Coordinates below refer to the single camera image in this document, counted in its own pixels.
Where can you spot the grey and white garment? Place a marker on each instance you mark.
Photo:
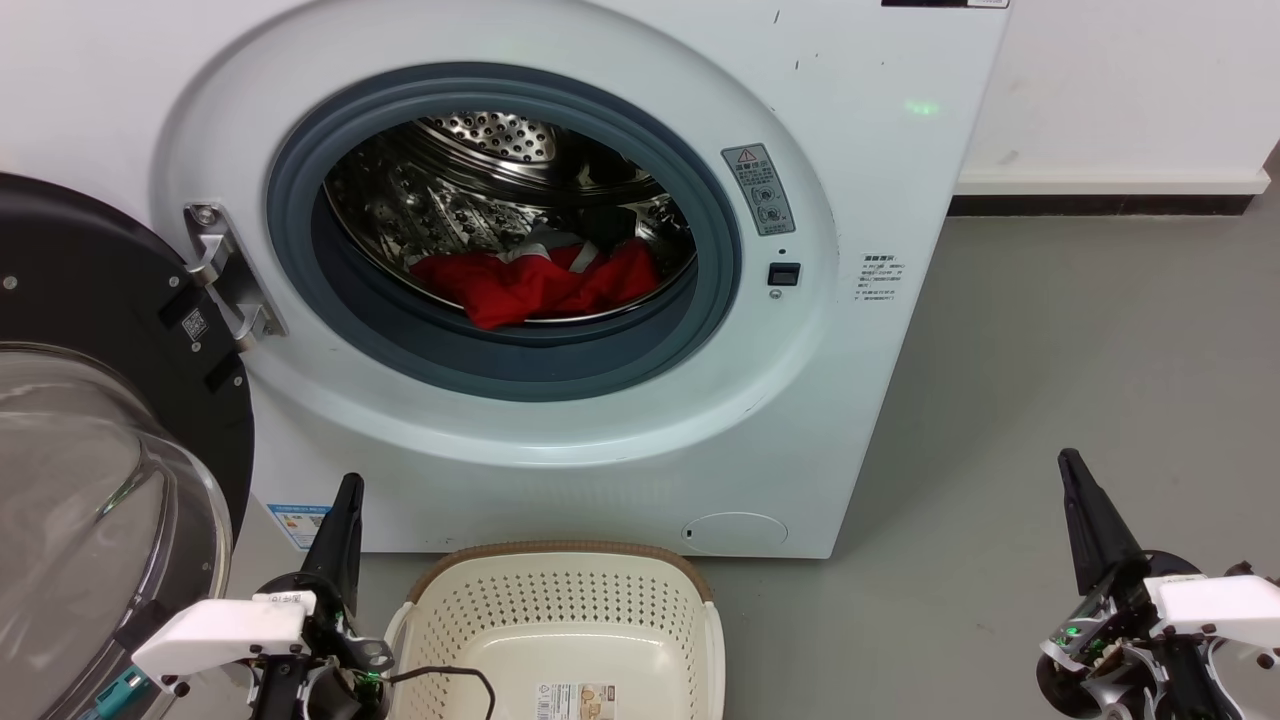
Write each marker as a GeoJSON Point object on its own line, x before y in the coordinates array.
{"type": "Point", "coordinates": [545, 243]}

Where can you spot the grey warning sticker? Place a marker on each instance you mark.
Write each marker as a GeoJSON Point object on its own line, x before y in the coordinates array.
{"type": "Point", "coordinates": [758, 190]}

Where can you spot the grey rubber door gasket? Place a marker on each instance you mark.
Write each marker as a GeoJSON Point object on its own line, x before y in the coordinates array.
{"type": "Point", "coordinates": [500, 365]}

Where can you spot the black round washer door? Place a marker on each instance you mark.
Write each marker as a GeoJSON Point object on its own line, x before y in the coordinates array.
{"type": "Point", "coordinates": [90, 290]}

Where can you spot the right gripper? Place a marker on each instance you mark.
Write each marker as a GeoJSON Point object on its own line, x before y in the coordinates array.
{"type": "Point", "coordinates": [1120, 665]}

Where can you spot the printed product label sticker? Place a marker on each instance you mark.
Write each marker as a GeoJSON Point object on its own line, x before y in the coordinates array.
{"type": "Point", "coordinates": [575, 703]}

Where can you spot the teal plastic connector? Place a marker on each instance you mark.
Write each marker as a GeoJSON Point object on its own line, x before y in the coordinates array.
{"type": "Point", "coordinates": [120, 693]}

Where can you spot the red garment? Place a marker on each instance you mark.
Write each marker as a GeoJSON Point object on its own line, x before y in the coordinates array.
{"type": "Point", "coordinates": [520, 290]}

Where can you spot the small white text sticker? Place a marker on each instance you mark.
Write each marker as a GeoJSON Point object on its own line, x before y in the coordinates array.
{"type": "Point", "coordinates": [881, 277]}

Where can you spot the white front-load washing machine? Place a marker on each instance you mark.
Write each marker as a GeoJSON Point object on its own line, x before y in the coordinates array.
{"type": "Point", "coordinates": [560, 470]}

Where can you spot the round white filter cover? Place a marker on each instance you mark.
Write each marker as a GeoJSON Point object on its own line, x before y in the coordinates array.
{"type": "Point", "coordinates": [735, 530]}

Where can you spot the white black wall baseboard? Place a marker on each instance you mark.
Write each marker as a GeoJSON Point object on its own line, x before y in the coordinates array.
{"type": "Point", "coordinates": [1100, 195]}

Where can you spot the black door latch socket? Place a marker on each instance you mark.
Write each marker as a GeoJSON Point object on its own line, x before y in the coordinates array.
{"type": "Point", "coordinates": [784, 274]}

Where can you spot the cream perforated laundry basket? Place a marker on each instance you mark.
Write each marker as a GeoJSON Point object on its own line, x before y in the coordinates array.
{"type": "Point", "coordinates": [560, 640]}

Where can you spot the blue white energy label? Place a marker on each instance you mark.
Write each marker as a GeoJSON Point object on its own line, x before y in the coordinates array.
{"type": "Point", "coordinates": [298, 525]}

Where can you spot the white QR code sticker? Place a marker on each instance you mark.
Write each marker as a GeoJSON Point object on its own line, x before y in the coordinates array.
{"type": "Point", "coordinates": [195, 325]}

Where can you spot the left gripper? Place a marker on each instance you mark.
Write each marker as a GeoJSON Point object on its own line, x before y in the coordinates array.
{"type": "Point", "coordinates": [325, 690]}

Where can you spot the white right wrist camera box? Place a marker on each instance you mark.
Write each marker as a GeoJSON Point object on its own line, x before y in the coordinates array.
{"type": "Point", "coordinates": [1215, 605]}

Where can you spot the silver metal door hinge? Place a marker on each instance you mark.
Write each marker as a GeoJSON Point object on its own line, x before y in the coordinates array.
{"type": "Point", "coordinates": [225, 275]}

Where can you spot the stainless steel washing machine drum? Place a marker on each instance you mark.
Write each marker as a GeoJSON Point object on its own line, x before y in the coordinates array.
{"type": "Point", "coordinates": [440, 190]}

